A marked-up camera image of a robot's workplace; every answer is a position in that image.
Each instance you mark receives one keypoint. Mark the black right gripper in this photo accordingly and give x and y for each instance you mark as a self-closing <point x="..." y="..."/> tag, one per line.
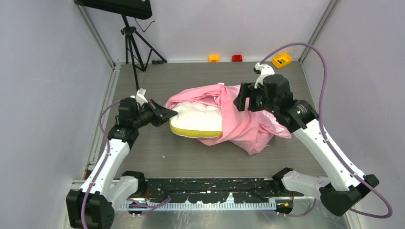
<point x="247" y="89"/>

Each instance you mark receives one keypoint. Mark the yellow toy bin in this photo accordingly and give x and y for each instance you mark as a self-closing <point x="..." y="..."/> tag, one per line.
<point x="282" y="60"/>

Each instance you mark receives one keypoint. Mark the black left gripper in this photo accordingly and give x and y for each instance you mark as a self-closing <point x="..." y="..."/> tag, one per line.
<point x="161" y="114"/>

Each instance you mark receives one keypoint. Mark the orange toy block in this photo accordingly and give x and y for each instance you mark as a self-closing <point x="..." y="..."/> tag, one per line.
<point x="214" y="58"/>

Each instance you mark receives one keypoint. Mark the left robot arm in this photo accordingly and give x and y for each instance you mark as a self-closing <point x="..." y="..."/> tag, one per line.
<point x="95" y="203"/>

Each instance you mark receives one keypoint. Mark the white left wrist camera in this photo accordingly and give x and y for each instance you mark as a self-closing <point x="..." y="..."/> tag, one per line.
<point x="140" y="97"/>

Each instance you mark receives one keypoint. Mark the small black adapter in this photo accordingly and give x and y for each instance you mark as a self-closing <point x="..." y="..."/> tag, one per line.
<point x="157" y="62"/>

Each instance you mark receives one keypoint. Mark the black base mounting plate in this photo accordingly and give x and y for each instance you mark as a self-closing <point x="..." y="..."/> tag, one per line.
<point x="211" y="190"/>

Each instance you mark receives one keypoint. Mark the black camera tripod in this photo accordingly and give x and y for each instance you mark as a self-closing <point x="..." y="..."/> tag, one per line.
<point x="132" y="52"/>

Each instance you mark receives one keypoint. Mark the white yellow-edged pillow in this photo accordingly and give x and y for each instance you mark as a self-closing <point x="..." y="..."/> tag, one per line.
<point x="196" y="120"/>

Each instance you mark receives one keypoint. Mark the pink floral pillowcase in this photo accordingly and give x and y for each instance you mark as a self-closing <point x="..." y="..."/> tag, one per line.
<point x="250" y="131"/>

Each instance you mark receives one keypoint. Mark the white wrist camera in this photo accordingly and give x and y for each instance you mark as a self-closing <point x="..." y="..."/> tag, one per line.
<point x="263" y="70"/>
<point x="140" y="97"/>

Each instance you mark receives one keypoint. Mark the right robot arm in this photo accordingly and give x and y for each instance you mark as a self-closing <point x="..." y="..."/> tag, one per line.
<point x="345" y="184"/>

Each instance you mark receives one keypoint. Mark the black light panel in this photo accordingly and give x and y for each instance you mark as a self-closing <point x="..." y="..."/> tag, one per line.
<point x="138" y="9"/>

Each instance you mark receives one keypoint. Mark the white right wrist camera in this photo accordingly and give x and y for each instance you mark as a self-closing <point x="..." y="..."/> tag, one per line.
<point x="263" y="70"/>

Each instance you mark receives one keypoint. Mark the red toy block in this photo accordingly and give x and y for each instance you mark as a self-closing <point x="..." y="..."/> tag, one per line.
<point x="237" y="58"/>

